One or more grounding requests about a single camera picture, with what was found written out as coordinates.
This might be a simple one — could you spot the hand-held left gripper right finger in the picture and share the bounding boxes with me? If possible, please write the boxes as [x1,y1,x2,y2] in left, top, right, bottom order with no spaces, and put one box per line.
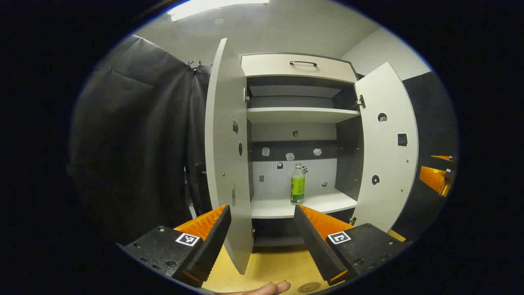
[294,204,410,286]

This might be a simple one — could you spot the green label plastic bottle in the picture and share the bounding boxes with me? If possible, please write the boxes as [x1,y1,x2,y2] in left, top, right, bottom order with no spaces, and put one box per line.
[290,163,306,204]

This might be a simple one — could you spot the black backdrop cloth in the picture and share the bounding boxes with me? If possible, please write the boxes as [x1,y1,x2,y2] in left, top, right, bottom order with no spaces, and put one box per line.
[68,35,459,246]

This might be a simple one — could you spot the thin white cabinet shelf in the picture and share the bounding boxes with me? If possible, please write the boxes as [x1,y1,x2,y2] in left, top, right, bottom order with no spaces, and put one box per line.
[247,107,361,124]

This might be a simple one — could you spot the white drawer front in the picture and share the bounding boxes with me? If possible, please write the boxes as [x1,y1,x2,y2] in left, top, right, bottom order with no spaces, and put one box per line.
[241,53,359,84]

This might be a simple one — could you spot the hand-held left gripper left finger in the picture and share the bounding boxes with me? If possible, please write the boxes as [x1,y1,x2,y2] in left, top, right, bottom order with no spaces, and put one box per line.
[117,205,232,287]

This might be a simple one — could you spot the thick white cabinet shelf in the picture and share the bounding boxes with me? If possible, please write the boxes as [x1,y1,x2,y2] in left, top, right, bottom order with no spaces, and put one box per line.
[250,188,357,219]

